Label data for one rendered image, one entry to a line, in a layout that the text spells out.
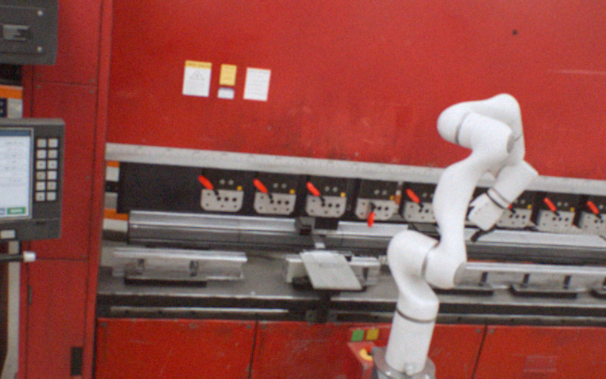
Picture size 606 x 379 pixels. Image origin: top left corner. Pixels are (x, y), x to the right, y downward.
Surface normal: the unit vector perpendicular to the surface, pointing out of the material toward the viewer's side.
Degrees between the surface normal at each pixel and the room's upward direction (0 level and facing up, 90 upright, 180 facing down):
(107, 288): 0
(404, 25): 90
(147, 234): 90
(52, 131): 90
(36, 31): 90
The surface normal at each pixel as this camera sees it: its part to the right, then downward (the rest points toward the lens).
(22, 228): 0.46, 0.37
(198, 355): 0.21, 0.37
